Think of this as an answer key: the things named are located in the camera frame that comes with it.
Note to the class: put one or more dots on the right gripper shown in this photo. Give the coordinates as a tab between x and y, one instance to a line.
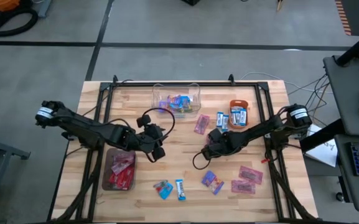
224	143

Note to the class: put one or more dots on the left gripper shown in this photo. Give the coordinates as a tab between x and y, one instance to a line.
146	138

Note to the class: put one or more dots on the white blue chocolate bar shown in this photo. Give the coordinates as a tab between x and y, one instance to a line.
233	117
180	189
243	116
238	118
219	119
225	123

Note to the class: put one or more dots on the red translucent candy bag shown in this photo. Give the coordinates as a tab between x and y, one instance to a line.
251	175
243	187
201	124
121	161

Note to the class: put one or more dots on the clear gummy candy bag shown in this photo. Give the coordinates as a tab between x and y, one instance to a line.
160	184
217	186

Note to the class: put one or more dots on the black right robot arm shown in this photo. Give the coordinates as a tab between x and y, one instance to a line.
260	133

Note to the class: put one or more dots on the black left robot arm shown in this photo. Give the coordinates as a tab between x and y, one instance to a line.
82	129

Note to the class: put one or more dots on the orange plastic bin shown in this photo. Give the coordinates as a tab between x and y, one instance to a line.
232	104

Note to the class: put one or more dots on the small red tag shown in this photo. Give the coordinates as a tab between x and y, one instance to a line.
265	160

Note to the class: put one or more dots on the clear plastic bin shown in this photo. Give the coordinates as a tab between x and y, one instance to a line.
191	90

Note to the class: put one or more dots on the grey translucent plastic bin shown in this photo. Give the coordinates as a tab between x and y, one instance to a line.
106	183

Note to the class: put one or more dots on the black desk crossbar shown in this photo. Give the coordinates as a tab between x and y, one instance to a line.
322	135

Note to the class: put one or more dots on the white paper sheet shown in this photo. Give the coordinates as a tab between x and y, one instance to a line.
323	152

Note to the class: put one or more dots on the black caster wheel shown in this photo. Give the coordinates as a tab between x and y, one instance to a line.
340	196

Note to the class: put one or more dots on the black box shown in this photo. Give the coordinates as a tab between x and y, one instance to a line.
191	2

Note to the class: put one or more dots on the wooden stick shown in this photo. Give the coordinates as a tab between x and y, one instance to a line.
280	4

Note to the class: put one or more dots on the grey metal cart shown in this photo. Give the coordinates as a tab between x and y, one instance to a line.
5	148

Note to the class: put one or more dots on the black diagonal pole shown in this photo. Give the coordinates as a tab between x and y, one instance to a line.
356	46

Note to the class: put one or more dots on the orange shop vacuum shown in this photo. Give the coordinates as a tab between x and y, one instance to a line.
2	4

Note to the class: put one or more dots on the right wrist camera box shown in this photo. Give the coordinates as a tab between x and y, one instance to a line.
206	153

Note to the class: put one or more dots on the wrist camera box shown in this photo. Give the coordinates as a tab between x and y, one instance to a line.
206	153
143	120

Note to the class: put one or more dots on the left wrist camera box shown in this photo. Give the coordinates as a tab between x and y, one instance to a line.
143	120

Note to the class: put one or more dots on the black aluminium table frame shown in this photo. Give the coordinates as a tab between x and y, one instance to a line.
182	84

